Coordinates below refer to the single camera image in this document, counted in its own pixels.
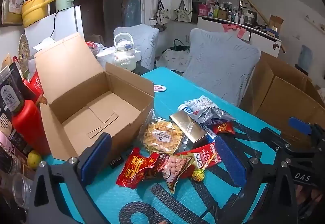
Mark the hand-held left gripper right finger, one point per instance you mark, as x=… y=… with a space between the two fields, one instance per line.
x=228 y=160

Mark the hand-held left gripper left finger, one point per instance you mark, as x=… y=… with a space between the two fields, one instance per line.
x=97 y=160

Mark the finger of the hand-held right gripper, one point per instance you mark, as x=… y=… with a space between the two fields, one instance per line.
x=299 y=125
x=271 y=136

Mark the red packet with white label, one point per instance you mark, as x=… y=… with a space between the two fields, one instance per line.
x=203 y=156

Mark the small red candy packet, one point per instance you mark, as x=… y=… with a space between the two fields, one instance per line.
x=223 y=128

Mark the yellow lollipop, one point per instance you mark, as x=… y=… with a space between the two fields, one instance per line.
x=196 y=175

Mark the red and yellow snack packet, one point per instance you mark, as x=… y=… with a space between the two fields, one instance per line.
x=134 y=168

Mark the silver foil snack packet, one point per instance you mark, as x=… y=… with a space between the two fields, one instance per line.
x=213 y=116

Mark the white doodle-print bread packet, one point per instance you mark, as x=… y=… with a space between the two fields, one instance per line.
x=200 y=103

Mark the blue tablet tube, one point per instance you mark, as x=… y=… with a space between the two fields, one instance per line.
x=183 y=108

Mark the round waffle packet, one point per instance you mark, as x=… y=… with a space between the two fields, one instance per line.
x=162 y=135

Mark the large brown cardboard box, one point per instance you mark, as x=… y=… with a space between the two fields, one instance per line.
x=279 y=91

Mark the teal bubble mat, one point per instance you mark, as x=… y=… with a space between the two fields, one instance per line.
x=114 y=198

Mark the yellow lemon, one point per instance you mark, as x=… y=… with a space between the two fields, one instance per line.
x=33 y=159

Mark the pale blue water jug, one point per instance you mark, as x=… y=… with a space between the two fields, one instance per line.
x=306 y=57

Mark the red bottle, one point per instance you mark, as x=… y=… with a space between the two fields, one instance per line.
x=28 y=127

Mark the clear glass jar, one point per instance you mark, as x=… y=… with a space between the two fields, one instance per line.
x=21 y=188

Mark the grey covered chair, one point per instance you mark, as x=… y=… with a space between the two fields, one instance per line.
x=221 y=61
x=142 y=38

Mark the pink flat packet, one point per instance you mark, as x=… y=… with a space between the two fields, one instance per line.
x=160 y=88

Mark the dark snack bags at left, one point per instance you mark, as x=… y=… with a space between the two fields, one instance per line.
x=7 y=125

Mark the red gift packet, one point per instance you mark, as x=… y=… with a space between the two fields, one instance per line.
x=35 y=84

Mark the white paper roll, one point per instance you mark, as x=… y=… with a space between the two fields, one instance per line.
x=104 y=57

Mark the small cardboard box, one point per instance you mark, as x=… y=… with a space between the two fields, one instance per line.
x=275 y=23

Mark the white cabinet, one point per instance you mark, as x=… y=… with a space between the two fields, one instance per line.
x=241 y=34

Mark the cream cartoon kettle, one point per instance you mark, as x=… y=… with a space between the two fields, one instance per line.
x=124 y=53

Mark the black tea packet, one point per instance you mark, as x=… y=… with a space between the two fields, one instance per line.
x=10 y=89

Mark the clear cup with red contents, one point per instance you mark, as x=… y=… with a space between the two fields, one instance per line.
x=92 y=47

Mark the pink cloth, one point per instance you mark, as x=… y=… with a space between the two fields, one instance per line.
x=232 y=28

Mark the floral floor bag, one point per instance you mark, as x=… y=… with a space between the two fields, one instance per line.
x=175 y=57

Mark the round woven plate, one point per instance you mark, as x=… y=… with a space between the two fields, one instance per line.
x=24 y=53

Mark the group of bottles and jars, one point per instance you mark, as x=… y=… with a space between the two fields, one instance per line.
x=223 y=10

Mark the white refrigerator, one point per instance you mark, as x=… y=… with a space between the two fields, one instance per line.
x=58 y=25

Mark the dark brown door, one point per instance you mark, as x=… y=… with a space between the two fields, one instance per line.
x=88 y=10

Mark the blue plastic-wrapped bundle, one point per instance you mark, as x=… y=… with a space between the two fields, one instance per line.
x=130 y=5

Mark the canvas tote bag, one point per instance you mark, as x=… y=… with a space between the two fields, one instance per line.
x=162 y=13

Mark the yellow pot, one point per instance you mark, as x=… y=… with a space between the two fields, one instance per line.
x=31 y=11

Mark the wooden wall rail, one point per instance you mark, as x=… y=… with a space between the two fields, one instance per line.
x=314 y=23

